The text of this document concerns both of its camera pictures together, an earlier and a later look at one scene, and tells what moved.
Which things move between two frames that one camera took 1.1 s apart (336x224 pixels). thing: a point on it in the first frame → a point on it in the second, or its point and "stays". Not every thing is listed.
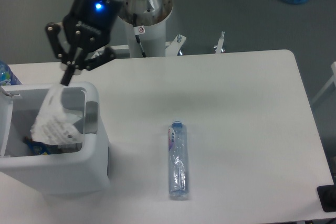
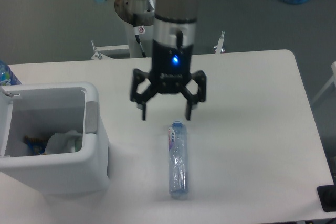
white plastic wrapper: (55, 124) → (62, 142)
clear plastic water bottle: (178, 161) stays
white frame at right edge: (332, 80) stays
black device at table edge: (327, 195) stays
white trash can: (84, 172) stays
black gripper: (90, 24) → (170, 71)
